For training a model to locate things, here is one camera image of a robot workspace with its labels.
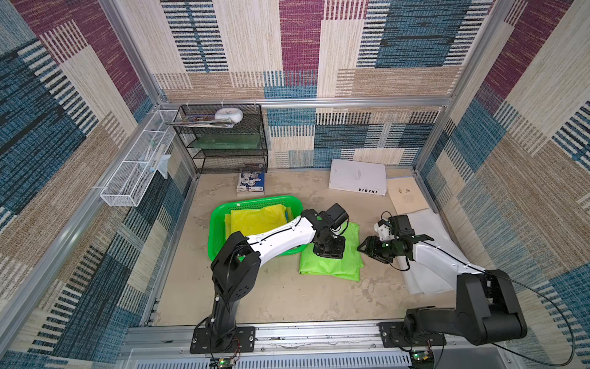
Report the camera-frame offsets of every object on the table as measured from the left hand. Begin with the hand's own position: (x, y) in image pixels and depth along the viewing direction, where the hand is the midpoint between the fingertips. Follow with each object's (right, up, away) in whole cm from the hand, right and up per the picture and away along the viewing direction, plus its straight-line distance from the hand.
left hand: (341, 255), depth 82 cm
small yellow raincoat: (-34, +11, +11) cm, 37 cm away
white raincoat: (+27, -9, -2) cm, 28 cm away
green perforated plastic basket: (-48, +6, +13) cm, 51 cm away
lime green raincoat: (+3, -6, +5) cm, 8 cm away
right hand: (+10, +1, +7) cm, 12 cm away
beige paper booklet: (+35, +20, +27) cm, 49 cm away
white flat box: (+15, +29, +30) cm, 45 cm away
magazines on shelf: (-53, +50, +10) cm, 74 cm away
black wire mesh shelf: (-48, +47, +25) cm, 72 cm away
